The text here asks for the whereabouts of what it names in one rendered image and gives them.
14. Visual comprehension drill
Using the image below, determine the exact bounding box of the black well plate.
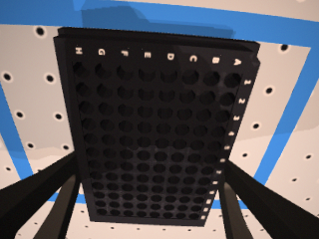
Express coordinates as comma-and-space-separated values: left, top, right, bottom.
53, 27, 261, 227

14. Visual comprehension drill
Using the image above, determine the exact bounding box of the grey flat rectangular plate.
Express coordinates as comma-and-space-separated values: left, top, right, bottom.
0, 0, 319, 239

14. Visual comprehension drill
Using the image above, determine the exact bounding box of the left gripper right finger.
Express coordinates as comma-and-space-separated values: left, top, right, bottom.
218, 160, 319, 239

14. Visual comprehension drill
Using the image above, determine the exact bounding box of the blue tape rectangle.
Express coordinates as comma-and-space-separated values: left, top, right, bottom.
0, 0, 319, 185

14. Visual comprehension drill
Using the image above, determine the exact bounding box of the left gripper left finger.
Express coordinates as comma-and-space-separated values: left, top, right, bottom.
0, 151, 82, 239

